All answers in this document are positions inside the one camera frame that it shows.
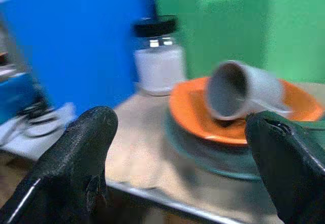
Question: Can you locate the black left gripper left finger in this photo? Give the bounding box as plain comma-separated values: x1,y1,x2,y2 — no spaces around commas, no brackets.
0,106,119,224

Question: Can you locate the glass jar with black lid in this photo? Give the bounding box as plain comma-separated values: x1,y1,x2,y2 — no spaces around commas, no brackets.
133,15,186,97

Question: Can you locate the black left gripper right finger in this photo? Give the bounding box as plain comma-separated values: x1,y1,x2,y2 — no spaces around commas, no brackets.
244,110,325,224

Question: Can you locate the white cloth with black cable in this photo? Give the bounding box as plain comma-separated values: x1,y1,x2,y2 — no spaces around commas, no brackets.
0,102,77,153

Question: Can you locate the grey ceramic mug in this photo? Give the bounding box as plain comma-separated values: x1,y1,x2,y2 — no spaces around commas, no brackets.
206,60,293,121

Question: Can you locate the blue panel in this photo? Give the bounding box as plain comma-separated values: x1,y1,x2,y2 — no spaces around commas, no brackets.
0,0,157,123

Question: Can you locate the orange plate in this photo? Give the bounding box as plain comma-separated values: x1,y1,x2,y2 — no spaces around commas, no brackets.
169,77,324,146

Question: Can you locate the dark green plate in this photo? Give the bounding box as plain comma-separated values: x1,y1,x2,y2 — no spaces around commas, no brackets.
164,112,325,181

